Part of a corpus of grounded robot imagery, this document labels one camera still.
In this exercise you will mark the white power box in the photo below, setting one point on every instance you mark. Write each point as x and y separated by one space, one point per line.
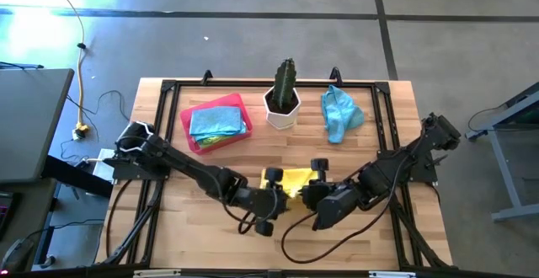
100 170

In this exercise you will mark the silver frame bracket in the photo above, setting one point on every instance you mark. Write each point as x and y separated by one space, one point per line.
391 274
156 273

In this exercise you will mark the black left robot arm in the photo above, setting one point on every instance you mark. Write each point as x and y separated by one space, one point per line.
185 164

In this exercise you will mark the black keyboard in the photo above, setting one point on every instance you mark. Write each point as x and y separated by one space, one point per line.
5 215

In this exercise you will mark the green microfiber towel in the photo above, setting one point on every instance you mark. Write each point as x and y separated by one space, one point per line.
215 142

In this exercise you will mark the dark grey desk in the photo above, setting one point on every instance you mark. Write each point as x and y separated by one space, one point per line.
29 210

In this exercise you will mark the grey desk top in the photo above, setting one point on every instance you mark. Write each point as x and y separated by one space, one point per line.
29 122

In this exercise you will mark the black desk beam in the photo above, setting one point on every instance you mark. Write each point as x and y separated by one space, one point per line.
76 177

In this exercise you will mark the pink plastic bin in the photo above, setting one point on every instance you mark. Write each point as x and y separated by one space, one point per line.
227 101

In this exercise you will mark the yellow microfiber towel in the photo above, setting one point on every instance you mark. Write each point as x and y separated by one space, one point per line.
295 179

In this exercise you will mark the green cactus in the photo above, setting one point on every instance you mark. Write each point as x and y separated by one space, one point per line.
284 82

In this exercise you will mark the blue microfiber towel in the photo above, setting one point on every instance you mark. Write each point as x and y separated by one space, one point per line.
215 120
339 113

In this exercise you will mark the grey metal table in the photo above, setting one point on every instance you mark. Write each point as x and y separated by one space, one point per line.
518 212

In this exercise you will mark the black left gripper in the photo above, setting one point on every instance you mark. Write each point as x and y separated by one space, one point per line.
263 202

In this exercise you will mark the black computer mouse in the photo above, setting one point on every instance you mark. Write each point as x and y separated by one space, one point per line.
17 255

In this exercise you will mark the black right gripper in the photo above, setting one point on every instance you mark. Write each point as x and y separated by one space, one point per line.
318 196

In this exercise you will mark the black metal table frame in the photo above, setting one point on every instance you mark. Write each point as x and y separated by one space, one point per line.
236 84

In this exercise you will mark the yellow power plug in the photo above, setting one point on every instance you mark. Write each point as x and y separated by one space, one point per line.
81 129

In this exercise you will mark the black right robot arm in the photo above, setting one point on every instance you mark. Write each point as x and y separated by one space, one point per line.
404 164

